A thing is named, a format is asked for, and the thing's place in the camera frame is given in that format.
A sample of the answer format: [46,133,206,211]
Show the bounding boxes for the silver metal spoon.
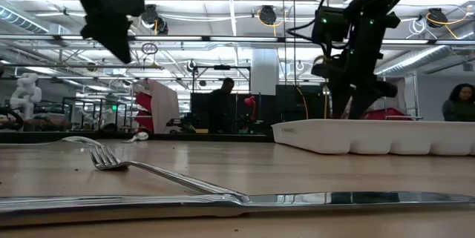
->
[122,131,150,144]
[61,136,105,148]

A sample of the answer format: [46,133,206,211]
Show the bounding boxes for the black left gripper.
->
[79,0,145,65]

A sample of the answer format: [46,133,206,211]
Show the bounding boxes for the person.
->
[441,83,475,122]
[206,77,238,134]

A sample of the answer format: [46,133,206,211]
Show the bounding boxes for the short curved yellow cable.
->
[295,85,309,119]

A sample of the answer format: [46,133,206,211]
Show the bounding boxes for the black metal rig frame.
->
[191,65,252,94]

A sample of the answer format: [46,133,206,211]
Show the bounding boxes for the silver metal knife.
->
[0,191,475,228]

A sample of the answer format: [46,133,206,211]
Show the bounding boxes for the white square pillar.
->
[251,48,280,96]

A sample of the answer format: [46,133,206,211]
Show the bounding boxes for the red and pink partition panel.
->
[132,79,181,135]

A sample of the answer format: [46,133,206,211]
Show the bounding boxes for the metal shelf rack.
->
[381,73,422,121]

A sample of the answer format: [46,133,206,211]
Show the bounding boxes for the black hanging cable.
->
[281,0,287,87]
[292,0,298,87]

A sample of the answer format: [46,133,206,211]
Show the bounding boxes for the oval wire ring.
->
[140,42,160,56]

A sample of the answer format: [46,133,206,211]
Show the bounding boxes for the black metal table frame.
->
[0,130,275,144]

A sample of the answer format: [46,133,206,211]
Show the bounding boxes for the silver ventilation duct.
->
[373,44,475,78]
[0,4,71,35]

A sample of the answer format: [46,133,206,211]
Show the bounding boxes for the white robot figure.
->
[9,73,43,120]

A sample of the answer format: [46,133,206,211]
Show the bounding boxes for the black camera equipment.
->
[166,111,209,135]

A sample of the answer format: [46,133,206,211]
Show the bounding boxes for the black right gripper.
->
[311,7,402,120]

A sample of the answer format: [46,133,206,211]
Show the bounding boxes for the black workstation frame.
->
[61,96,129,132]

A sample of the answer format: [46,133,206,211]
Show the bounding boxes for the black panel screens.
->
[190,84,330,135]

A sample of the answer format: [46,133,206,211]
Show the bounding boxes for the silver metal fork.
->
[88,143,249,197]

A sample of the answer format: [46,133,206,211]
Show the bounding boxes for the white plastic cutlery tray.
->
[272,118,475,156]

